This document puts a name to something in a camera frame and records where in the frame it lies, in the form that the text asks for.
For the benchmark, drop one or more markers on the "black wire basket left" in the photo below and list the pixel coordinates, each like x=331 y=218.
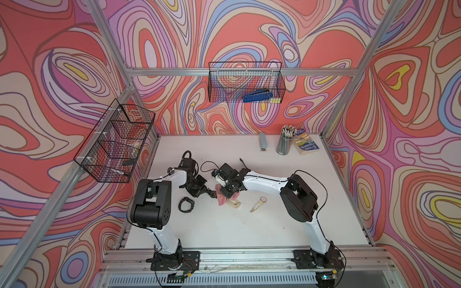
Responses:
x=111 y=151

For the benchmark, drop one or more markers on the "black wire basket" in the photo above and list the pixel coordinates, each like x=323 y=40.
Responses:
x=228 y=81
x=111 y=151

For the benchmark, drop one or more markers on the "black wire basket back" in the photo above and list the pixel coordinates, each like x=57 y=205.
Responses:
x=228 y=81

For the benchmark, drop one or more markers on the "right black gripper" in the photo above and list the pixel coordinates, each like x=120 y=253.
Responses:
x=226 y=193

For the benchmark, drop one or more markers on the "metal pencil cup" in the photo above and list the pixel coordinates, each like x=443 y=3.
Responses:
x=286 y=136

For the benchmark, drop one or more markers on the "beige strap yellow dial watch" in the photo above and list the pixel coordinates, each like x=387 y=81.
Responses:
x=261 y=201

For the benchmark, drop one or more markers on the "blue stapler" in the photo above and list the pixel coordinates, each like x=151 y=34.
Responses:
x=257 y=96

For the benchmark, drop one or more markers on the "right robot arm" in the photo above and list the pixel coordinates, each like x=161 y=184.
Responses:
x=299 y=199

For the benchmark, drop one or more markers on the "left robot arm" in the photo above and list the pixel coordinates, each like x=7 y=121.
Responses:
x=151 y=206

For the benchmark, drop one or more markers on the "pink cloth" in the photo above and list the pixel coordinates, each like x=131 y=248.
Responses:
x=221 y=198

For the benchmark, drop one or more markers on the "small black looped watch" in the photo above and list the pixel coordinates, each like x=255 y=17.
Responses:
x=186 y=205

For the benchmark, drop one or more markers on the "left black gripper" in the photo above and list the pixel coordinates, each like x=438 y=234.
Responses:
x=202 y=189

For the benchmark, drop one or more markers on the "colourful book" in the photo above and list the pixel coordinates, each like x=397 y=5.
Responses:
x=303 y=143

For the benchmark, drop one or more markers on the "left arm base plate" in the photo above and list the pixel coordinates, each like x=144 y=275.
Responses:
x=181 y=261

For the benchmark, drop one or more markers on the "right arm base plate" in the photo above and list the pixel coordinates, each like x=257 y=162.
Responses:
x=309 y=259

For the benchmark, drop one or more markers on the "beige looped watch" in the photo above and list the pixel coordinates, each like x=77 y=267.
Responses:
x=234 y=203

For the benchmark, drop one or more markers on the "grey stapler on table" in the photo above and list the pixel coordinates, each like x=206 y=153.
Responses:
x=262 y=142

